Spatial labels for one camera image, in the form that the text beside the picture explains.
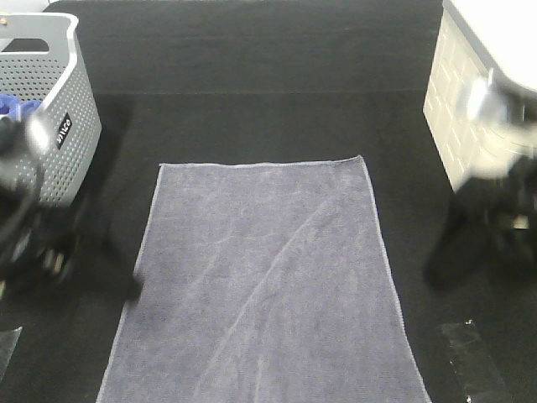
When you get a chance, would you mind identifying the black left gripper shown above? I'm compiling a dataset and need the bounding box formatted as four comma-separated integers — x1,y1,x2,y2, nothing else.
1,117,143,301

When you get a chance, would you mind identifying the right clear tape strip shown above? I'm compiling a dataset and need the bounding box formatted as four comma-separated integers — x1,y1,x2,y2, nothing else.
437,319,514,402

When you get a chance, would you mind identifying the clear tape strip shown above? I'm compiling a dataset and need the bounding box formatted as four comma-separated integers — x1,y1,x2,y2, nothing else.
437,319,514,402
0,327,23,380

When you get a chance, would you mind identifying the grey microfibre towel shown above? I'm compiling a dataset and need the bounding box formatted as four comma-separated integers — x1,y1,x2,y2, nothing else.
97,156,430,402

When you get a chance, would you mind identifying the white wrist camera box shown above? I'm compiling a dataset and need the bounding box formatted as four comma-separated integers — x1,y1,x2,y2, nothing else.
457,69,525,126

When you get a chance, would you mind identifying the blue towel in basket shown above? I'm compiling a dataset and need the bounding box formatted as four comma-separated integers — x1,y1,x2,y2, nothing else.
0,93,41,121

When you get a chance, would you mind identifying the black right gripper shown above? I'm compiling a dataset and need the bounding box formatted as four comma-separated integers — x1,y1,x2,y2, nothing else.
423,156,536,291

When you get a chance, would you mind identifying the left clear tape strip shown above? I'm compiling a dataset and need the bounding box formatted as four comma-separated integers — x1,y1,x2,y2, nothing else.
0,327,23,380

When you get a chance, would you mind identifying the cream white storage basket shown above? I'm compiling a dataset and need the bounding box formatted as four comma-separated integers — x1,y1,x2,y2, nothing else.
423,1,536,190

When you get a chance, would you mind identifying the grey perforated laundry basket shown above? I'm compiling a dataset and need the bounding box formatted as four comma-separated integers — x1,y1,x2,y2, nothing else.
1,13,102,206

